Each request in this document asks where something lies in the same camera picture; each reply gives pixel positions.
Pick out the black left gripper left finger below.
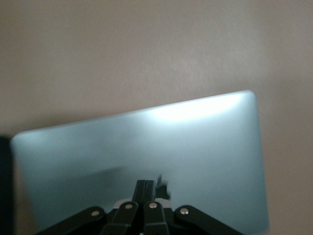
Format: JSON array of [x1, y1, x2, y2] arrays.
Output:
[[36, 180, 147, 235]]

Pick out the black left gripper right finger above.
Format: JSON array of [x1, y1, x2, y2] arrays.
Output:
[[143, 180, 245, 235]]

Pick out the silver laptop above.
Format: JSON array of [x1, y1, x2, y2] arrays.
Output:
[[9, 89, 270, 235]]

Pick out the black mouse pad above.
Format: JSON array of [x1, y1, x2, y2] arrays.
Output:
[[0, 135, 13, 235]]

